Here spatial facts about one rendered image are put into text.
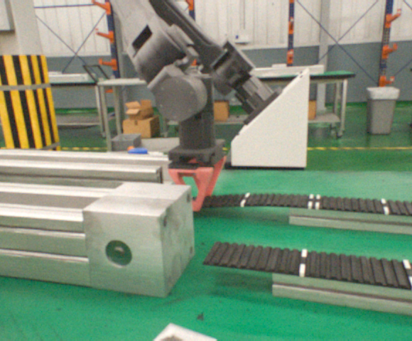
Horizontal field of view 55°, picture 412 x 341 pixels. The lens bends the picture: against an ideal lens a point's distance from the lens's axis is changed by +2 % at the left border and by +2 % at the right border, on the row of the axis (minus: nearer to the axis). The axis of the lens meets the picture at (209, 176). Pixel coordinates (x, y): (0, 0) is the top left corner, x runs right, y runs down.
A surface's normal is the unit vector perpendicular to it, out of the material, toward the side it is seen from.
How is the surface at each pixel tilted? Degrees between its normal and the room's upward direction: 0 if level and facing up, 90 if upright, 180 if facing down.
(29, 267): 90
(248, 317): 0
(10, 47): 90
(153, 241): 90
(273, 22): 90
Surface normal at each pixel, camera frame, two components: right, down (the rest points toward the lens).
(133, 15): -0.60, -0.24
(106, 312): -0.04, -0.96
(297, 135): -0.22, 0.29
